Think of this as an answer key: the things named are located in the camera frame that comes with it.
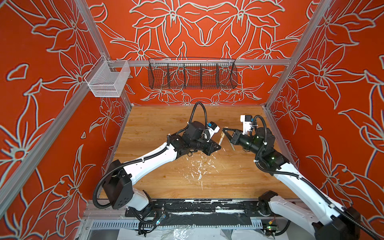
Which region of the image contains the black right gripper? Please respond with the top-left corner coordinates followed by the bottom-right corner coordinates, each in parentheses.
top-left (222, 127), bottom-right (266, 158)

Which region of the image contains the beige pen cap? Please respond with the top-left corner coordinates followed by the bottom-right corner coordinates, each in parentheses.
top-left (221, 127), bottom-right (228, 138)

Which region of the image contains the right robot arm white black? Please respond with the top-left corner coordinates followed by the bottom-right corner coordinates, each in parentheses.
top-left (223, 127), bottom-right (361, 240)

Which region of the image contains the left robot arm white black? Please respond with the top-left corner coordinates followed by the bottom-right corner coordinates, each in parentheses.
top-left (93, 121), bottom-right (221, 211)

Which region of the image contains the clear mesh bin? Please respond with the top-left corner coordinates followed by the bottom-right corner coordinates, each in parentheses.
top-left (84, 55), bottom-right (131, 98)

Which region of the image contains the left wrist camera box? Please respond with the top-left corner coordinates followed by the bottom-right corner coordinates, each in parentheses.
top-left (203, 122), bottom-right (220, 142)

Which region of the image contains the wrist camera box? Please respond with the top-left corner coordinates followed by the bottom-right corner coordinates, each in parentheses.
top-left (203, 122), bottom-right (220, 142)
top-left (240, 115), bottom-right (258, 135)

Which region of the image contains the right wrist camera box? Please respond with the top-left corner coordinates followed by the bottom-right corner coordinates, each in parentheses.
top-left (240, 115), bottom-right (258, 135)

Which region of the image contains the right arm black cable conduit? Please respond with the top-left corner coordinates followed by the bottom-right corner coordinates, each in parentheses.
top-left (252, 114), bottom-right (382, 240)

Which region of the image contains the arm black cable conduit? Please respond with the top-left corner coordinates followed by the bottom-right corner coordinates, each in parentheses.
top-left (92, 101), bottom-right (209, 210)
top-left (252, 114), bottom-right (382, 240)

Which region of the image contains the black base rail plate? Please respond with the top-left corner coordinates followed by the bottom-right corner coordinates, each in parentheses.
top-left (125, 198), bottom-right (286, 218)

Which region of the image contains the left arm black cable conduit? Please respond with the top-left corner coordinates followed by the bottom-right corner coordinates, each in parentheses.
top-left (92, 101), bottom-right (209, 210)

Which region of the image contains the black wire basket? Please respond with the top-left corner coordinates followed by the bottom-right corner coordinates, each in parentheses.
top-left (148, 57), bottom-right (238, 90)

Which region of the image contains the white cable duct strip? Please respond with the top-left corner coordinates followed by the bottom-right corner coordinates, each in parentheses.
top-left (90, 218), bottom-right (263, 230)

